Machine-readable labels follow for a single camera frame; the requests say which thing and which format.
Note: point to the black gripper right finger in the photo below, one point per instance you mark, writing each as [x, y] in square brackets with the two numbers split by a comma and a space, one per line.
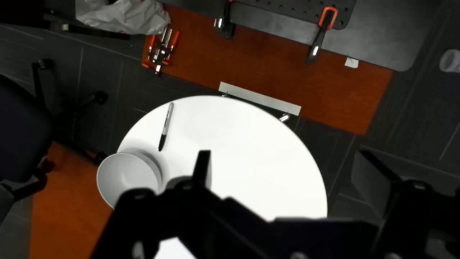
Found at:
[418, 217]

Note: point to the orange black bar clamp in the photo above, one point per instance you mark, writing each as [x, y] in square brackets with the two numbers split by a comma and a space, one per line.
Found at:
[324, 31]

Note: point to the small white tag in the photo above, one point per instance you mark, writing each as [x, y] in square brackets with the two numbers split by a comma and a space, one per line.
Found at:
[351, 63]

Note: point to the dark upholstered office chair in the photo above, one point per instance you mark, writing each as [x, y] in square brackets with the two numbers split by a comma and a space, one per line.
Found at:
[27, 130]

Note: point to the white flat strip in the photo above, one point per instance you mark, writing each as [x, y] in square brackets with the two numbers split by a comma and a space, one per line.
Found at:
[259, 99]

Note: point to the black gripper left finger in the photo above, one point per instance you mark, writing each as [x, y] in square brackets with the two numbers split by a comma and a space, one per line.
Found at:
[139, 217]

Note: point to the white bowl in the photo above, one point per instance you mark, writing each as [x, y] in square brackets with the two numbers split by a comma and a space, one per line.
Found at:
[129, 176]

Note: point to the white crumpled cloth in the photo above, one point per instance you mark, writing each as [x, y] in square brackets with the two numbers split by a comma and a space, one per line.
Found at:
[126, 15]

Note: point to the grey perforated board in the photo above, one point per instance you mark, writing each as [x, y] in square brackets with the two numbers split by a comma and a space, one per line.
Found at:
[307, 9]

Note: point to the orange marker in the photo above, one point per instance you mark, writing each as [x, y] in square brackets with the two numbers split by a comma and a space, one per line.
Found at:
[175, 41]
[152, 48]

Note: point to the black silver bar clamp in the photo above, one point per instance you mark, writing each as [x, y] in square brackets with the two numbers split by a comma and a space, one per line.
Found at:
[225, 22]

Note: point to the black silver marker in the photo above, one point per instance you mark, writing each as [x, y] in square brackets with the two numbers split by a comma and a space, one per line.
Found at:
[160, 53]
[167, 42]

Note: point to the black marker pen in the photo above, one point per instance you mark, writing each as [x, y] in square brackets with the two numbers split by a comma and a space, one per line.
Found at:
[166, 126]

